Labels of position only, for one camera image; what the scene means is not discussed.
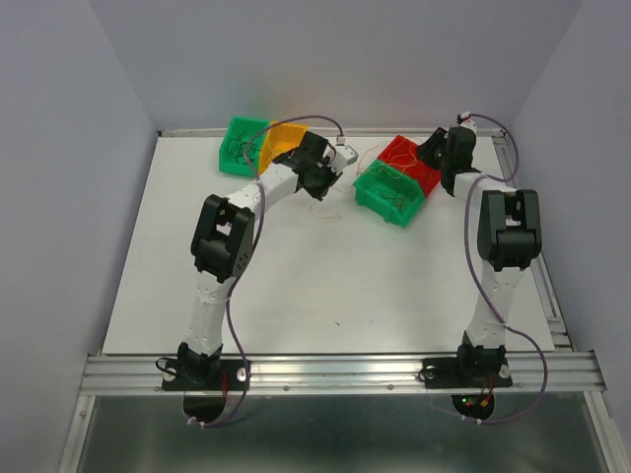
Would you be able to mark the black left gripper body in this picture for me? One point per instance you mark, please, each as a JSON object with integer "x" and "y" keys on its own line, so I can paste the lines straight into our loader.
{"x": 322, "y": 177}

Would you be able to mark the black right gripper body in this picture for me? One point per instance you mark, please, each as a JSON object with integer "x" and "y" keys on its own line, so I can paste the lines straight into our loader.
{"x": 434, "y": 151}

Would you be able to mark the red plastic bin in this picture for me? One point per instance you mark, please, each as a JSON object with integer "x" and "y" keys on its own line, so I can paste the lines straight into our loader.
{"x": 401, "y": 154}

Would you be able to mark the green plastic bin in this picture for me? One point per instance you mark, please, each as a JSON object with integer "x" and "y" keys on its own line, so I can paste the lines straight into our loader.
{"x": 392, "y": 195}
{"x": 241, "y": 146}

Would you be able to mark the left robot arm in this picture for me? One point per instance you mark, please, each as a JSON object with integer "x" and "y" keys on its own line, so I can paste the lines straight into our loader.
{"x": 224, "y": 240}

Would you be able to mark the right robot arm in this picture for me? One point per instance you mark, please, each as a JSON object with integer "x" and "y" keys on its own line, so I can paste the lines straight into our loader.
{"x": 508, "y": 239}

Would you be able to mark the yellow plastic bin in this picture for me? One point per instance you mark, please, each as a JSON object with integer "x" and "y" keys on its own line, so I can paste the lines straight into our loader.
{"x": 278, "y": 140}

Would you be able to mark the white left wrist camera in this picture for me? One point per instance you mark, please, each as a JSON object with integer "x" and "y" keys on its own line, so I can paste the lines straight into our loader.
{"x": 344, "y": 156}

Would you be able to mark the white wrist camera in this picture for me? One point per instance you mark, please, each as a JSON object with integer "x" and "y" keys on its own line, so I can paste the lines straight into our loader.
{"x": 466, "y": 120}
{"x": 344, "y": 156}

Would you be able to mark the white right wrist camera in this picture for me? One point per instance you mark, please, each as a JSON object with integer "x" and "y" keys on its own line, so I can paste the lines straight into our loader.
{"x": 466, "y": 120}

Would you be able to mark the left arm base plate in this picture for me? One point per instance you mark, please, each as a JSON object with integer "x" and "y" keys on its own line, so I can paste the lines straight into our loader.
{"x": 217, "y": 377}

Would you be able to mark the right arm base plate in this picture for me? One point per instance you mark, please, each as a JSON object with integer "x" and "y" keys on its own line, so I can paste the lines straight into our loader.
{"x": 452, "y": 373}

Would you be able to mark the aluminium front rail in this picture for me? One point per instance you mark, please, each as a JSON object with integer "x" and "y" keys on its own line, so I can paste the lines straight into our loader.
{"x": 325, "y": 375}

